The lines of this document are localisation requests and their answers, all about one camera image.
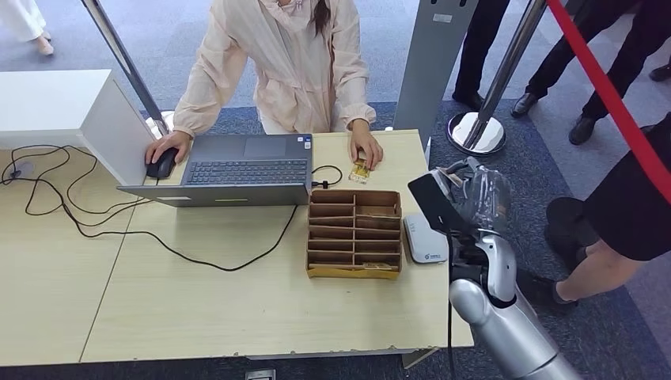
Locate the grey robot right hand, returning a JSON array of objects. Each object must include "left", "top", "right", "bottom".
[{"left": 432, "top": 156, "right": 514, "bottom": 237}]

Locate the person's left hand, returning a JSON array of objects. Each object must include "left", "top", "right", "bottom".
[{"left": 348, "top": 119, "right": 384, "bottom": 172}]

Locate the person's right hand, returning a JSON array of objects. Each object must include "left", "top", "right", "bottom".
[{"left": 145, "top": 130, "right": 193, "bottom": 166}]

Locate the black computer mouse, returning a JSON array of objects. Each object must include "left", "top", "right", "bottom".
[{"left": 146, "top": 147, "right": 180, "bottom": 180}]

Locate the white card reader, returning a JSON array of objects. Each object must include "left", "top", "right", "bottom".
[{"left": 402, "top": 212, "right": 449, "bottom": 265}]

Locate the wooden card organizer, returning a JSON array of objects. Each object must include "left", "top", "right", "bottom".
[{"left": 305, "top": 189, "right": 404, "bottom": 280}]

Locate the dark grey laptop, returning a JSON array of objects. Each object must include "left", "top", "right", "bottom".
[{"left": 117, "top": 133, "right": 314, "bottom": 208}]

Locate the chrome stanchion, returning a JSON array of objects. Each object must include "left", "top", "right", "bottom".
[
  {"left": 446, "top": 0, "right": 549, "bottom": 158},
  {"left": 81, "top": 0, "right": 176, "bottom": 140}
]

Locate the white cabinet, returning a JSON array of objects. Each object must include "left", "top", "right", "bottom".
[{"left": 0, "top": 69, "right": 157, "bottom": 187}]

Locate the black mouse cable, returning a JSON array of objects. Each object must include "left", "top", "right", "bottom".
[{"left": 0, "top": 145, "right": 161, "bottom": 217}]

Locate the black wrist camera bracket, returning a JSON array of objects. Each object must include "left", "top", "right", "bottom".
[{"left": 408, "top": 173, "right": 462, "bottom": 237}]

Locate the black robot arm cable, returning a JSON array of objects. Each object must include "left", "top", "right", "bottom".
[{"left": 445, "top": 230, "right": 457, "bottom": 380}]

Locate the black laptop power cable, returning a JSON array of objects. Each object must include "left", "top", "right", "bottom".
[{"left": 2, "top": 152, "right": 344, "bottom": 272}]

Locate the grey desk cable grommet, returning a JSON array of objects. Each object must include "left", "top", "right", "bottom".
[{"left": 9, "top": 161, "right": 36, "bottom": 181}]

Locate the red barrier rope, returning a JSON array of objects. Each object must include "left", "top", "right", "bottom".
[{"left": 546, "top": 0, "right": 671, "bottom": 206}]

